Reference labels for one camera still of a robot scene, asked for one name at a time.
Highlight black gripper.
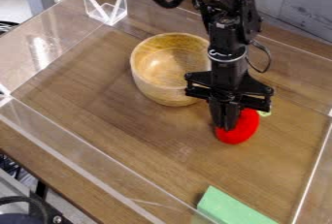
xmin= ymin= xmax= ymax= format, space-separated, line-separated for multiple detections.
xmin=185 ymin=71 xmax=274 ymax=131

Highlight red plush fruit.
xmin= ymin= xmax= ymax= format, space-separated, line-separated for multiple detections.
xmin=216 ymin=109 xmax=272 ymax=144

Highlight light wooden bowl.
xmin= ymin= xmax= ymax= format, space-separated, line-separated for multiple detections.
xmin=130 ymin=32 xmax=211 ymax=107

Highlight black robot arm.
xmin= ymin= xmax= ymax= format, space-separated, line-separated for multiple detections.
xmin=153 ymin=0 xmax=274 ymax=131

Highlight green foam block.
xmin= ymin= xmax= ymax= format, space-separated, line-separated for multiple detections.
xmin=197 ymin=186 xmax=279 ymax=224

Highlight clear acrylic enclosure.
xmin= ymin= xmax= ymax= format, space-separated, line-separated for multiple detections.
xmin=0 ymin=0 xmax=332 ymax=224

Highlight black table bracket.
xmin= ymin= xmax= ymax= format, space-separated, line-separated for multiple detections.
xmin=29 ymin=180 xmax=74 ymax=224

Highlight black cable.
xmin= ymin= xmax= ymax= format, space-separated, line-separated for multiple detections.
xmin=0 ymin=196 xmax=49 ymax=224

